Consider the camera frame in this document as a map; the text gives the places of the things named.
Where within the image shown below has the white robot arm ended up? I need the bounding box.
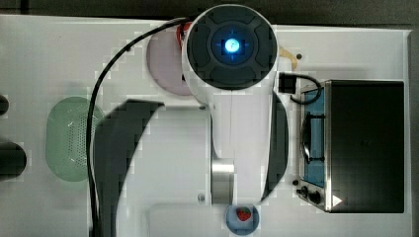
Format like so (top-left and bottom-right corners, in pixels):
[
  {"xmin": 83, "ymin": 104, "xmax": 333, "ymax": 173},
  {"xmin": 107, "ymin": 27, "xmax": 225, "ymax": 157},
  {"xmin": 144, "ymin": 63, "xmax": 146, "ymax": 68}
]
[{"xmin": 182, "ymin": 4, "xmax": 289, "ymax": 205}]

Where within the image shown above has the black toaster oven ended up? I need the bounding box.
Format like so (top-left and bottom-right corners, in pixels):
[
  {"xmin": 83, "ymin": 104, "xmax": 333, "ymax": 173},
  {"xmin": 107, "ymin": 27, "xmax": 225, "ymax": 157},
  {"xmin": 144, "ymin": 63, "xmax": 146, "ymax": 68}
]
[{"xmin": 296, "ymin": 80, "xmax": 405, "ymax": 213}]

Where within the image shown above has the purple round plate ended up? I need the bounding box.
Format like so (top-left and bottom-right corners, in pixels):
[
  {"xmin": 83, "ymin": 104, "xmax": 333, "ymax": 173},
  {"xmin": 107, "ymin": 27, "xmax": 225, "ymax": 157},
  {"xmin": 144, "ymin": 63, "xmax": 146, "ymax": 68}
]
[{"xmin": 146, "ymin": 28, "xmax": 192, "ymax": 96}]

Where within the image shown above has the red ketchup bottle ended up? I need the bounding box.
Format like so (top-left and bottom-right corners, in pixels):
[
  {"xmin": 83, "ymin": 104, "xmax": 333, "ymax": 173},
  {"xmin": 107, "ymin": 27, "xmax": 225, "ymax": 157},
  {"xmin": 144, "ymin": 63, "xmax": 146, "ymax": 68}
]
[{"xmin": 176, "ymin": 22, "xmax": 191, "ymax": 47}]

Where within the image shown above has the yellow plush toy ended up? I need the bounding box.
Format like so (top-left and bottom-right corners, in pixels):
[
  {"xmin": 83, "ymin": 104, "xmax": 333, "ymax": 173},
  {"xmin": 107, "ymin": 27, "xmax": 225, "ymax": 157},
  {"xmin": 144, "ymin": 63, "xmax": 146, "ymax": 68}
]
[{"xmin": 280, "ymin": 46, "xmax": 297, "ymax": 70}]

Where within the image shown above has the strawberry in blue bowl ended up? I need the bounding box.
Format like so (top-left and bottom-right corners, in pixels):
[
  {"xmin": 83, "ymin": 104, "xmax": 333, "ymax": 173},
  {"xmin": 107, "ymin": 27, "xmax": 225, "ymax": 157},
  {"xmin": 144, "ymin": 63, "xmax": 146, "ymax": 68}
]
[{"xmin": 236, "ymin": 206, "xmax": 252, "ymax": 221}]

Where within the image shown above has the blue bowl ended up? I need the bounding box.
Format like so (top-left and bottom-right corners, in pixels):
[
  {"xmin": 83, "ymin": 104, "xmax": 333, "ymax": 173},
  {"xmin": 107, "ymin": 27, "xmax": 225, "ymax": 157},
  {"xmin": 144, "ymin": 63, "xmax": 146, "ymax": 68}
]
[{"xmin": 225, "ymin": 205, "xmax": 260, "ymax": 236}]

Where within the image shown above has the green perforated basket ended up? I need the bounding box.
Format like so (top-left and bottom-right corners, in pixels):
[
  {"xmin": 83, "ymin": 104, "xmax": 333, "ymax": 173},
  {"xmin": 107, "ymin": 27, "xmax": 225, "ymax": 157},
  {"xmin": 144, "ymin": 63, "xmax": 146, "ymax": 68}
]
[{"xmin": 45, "ymin": 97, "xmax": 90, "ymax": 182}]

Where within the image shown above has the black cylinder at table edge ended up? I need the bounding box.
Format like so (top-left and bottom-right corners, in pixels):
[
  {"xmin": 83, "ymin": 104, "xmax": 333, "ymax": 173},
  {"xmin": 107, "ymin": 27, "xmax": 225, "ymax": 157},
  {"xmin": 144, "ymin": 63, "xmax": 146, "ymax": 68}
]
[{"xmin": 0, "ymin": 142, "xmax": 27, "ymax": 182}]

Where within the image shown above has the small black cylinder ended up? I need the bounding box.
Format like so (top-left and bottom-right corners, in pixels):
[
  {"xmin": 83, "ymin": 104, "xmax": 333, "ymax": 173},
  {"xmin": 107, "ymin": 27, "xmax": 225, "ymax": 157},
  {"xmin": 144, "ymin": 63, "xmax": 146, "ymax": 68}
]
[{"xmin": 0, "ymin": 95, "xmax": 9, "ymax": 116}]

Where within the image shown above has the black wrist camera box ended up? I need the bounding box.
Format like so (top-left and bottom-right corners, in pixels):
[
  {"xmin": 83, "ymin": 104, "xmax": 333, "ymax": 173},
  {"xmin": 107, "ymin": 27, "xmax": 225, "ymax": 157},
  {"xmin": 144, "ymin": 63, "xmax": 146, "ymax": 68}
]
[{"xmin": 279, "ymin": 72, "xmax": 296, "ymax": 94}]

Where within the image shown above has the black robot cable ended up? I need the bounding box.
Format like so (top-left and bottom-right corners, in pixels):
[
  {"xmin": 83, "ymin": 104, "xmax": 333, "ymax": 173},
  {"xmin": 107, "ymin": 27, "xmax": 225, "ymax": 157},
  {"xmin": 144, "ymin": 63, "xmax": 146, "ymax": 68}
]
[{"xmin": 85, "ymin": 17, "xmax": 192, "ymax": 237}]

